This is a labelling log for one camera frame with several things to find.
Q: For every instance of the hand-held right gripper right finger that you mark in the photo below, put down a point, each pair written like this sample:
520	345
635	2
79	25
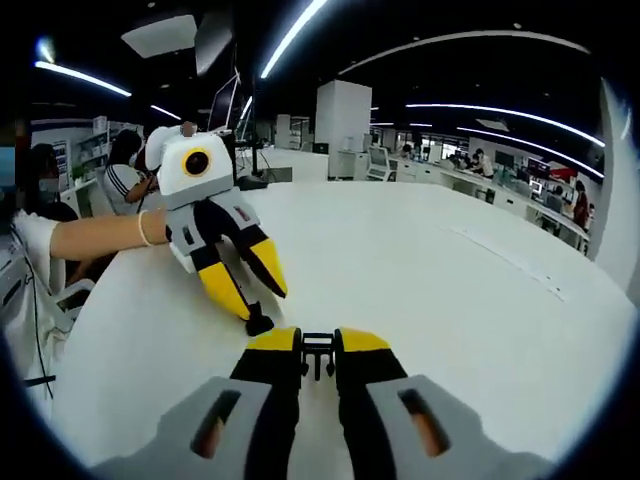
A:
370	400

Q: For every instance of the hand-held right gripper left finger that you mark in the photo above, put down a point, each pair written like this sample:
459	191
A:
265	400

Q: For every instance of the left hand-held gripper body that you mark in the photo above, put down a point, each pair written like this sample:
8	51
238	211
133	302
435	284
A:
172	167

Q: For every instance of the black plastic buckle socket part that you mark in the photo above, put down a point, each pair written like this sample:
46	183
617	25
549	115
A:
259	322

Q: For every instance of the black plastic buckle pronged part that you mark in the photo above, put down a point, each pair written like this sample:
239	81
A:
317	342

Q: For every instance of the person's left hand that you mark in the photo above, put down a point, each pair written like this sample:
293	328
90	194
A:
159	227

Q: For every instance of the computer monitor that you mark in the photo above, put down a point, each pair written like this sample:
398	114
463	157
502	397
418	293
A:
222	105

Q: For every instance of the black monitor stand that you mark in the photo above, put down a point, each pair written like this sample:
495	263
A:
256	150

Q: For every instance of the white ceiling light strip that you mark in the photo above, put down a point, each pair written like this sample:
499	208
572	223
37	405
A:
500	112
292	37
82	77
540	147

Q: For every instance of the white chair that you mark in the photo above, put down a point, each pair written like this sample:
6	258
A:
75	295

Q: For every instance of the white ceiling vent panel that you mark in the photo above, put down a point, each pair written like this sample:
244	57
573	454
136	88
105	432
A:
160	35

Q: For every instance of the white kiosk machine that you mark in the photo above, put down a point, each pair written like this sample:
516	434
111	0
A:
380	162

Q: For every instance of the white chest-worn device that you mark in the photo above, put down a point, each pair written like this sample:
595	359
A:
12	292

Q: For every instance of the white office desks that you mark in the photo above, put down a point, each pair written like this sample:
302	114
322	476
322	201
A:
515	200

